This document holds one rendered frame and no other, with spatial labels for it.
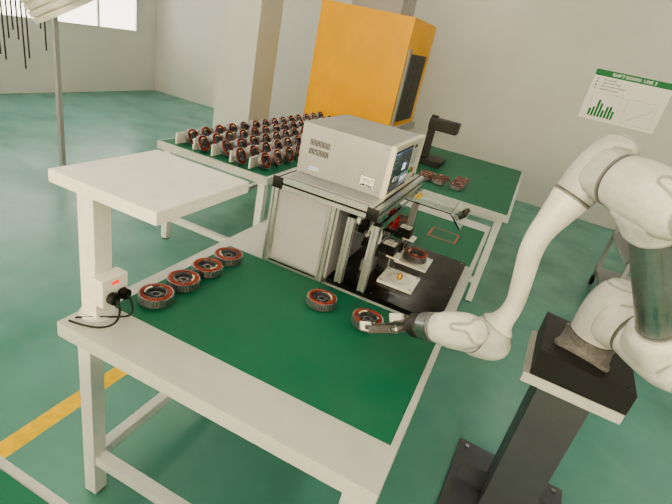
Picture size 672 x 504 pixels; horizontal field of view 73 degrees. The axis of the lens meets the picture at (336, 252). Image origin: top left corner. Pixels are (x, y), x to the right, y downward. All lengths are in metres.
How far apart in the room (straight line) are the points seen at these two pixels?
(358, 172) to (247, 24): 4.05
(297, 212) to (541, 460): 1.31
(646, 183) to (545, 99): 5.91
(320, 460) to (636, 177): 0.95
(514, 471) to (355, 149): 1.39
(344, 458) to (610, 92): 6.37
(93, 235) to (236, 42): 4.54
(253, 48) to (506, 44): 3.40
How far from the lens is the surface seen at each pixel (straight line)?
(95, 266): 1.45
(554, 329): 1.86
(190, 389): 1.30
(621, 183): 1.19
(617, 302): 1.69
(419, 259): 2.10
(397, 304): 1.78
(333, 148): 1.81
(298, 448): 1.19
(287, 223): 1.83
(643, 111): 7.13
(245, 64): 5.68
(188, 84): 9.29
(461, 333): 1.30
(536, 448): 2.00
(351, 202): 1.67
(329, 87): 5.71
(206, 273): 1.74
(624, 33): 7.09
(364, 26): 5.57
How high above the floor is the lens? 1.64
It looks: 25 degrees down
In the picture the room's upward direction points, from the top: 13 degrees clockwise
